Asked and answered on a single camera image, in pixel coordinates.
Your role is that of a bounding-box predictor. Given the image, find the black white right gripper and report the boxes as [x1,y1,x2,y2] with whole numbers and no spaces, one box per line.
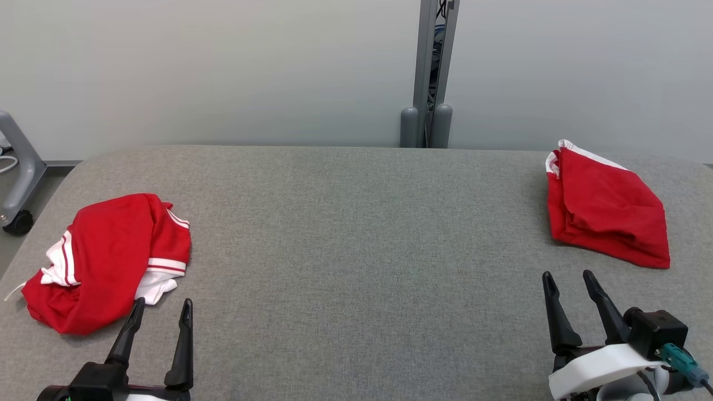
[542,270,691,401]

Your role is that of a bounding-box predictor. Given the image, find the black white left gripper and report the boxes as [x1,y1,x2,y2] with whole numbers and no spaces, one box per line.
[36,297,194,401]

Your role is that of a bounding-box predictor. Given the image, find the red basketball jersey white trim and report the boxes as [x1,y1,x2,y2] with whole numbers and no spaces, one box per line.
[4,193,192,336]

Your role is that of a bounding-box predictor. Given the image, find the red shorts with white stripe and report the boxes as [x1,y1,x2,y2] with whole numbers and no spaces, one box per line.
[545,139,671,270]

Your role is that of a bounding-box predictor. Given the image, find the grey cart leg with caster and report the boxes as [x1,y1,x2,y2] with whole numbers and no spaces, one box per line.
[0,110,48,236]

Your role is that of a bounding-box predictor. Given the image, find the teal right camera connector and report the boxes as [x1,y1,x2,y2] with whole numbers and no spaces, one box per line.
[656,344,708,388]

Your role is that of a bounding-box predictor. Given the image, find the grey cylindrical post foot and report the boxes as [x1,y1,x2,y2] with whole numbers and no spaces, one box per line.
[433,104,453,148]
[400,107,419,148]

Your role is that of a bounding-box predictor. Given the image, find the grey metal partition post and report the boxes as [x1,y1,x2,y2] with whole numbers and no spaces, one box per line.
[413,0,461,148]

